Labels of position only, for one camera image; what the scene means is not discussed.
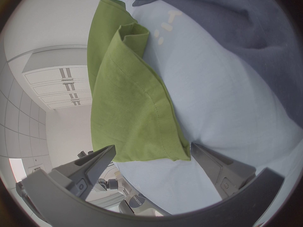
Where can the bed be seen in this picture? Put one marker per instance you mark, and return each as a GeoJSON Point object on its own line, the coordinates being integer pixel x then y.
{"type": "Point", "coordinates": [213, 91]}

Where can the green shorts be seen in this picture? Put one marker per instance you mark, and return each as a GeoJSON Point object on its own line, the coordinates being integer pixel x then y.
{"type": "Point", "coordinates": [132, 107]}

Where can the white wardrobe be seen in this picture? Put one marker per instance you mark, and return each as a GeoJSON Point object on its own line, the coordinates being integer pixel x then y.
{"type": "Point", "coordinates": [47, 86]}

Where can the dark blue garment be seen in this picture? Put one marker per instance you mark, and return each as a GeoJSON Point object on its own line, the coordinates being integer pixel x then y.
{"type": "Point", "coordinates": [236, 20]}

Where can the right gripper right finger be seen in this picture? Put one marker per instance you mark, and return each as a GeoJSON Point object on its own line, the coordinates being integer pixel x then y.
{"type": "Point", "coordinates": [213, 164]}

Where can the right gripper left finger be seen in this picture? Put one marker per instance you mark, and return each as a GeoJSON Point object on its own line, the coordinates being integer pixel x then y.
{"type": "Point", "coordinates": [94, 164]}

